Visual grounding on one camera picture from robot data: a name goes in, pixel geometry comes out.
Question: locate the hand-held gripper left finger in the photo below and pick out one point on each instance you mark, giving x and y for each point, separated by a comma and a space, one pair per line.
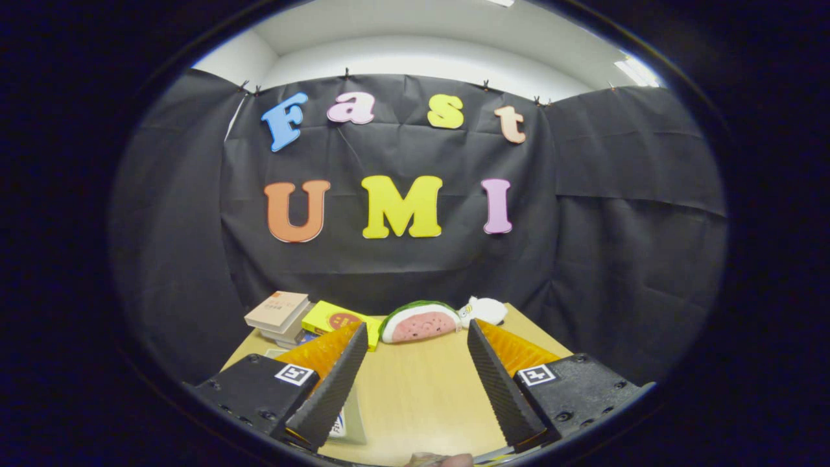
327, 389

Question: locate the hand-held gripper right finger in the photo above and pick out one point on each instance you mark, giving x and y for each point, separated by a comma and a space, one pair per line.
502, 389

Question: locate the white perforated shoe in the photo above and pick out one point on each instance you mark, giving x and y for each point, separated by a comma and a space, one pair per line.
338, 425

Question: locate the pale green storage box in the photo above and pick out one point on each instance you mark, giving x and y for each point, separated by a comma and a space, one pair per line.
355, 425

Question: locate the blue book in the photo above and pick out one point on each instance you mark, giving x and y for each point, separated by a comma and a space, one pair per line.
306, 337

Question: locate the grey book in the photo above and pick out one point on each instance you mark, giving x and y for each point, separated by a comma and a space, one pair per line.
285, 336

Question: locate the yellow book with red circle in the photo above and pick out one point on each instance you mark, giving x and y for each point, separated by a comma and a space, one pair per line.
334, 318

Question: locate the white plush toy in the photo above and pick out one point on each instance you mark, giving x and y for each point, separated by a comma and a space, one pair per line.
485, 311

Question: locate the watermelon slice plush toy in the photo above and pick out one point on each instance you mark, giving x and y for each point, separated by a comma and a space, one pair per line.
420, 324

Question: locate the black backdrop cloth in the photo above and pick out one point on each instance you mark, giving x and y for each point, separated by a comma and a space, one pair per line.
616, 259

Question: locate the small ceiling light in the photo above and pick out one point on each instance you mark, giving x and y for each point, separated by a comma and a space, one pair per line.
637, 71

